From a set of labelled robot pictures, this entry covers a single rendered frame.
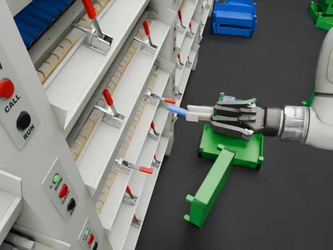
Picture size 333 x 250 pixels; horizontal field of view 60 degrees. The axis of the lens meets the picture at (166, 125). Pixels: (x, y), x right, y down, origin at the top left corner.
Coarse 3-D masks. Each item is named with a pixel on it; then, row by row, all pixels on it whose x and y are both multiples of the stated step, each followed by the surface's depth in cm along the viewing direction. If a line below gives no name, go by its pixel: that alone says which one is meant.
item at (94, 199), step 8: (152, 72) 98; (144, 88) 93; (152, 88) 96; (136, 104) 88; (128, 120) 84; (128, 128) 82; (120, 136) 80; (128, 136) 82; (120, 144) 78; (128, 144) 81; (112, 152) 76; (112, 160) 75; (104, 176) 72; (104, 184) 71; (96, 192) 69; (96, 200) 68; (96, 208) 68
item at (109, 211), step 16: (160, 64) 103; (160, 80) 101; (160, 96) 97; (144, 112) 91; (144, 128) 87; (128, 160) 79; (112, 176) 75; (128, 176) 77; (112, 192) 73; (112, 208) 71
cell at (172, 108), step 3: (168, 105) 78; (171, 105) 78; (168, 108) 78; (171, 108) 78; (174, 108) 78; (177, 108) 78; (180, 108) 78; (171, 111) 78; (174, 111) 78; (177, 111) 78; (180, 111) 78; (183, 111) 78; (186, 111) 78; (189, 111) 78; (180, 114) 78; (183, 114) 78
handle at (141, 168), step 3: (126, 165) 76; (129, 165) 76; (132, 165) 76; (132, 168) 76; (135, 168) 76; (138, 168) 76; (141, 168) 76; (144, 168) 76; (147, 168) 76; (141, 171) 76; (144, 171) 75; (147, 171) 75; (150, 171) 75
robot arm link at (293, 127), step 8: (288, 112) 68; (296, 112) 68; (304, 112) 67; (280, 120) 69; (288, 120) 67; (296, 120) 67; (304, 120) 66; (280, 128) 69; (288, 128) 67; (296, 128) 67; (304, 128) 66; (280, 136) 70; (288, 136) 69; (296, 136) 68; (304, 136) 67
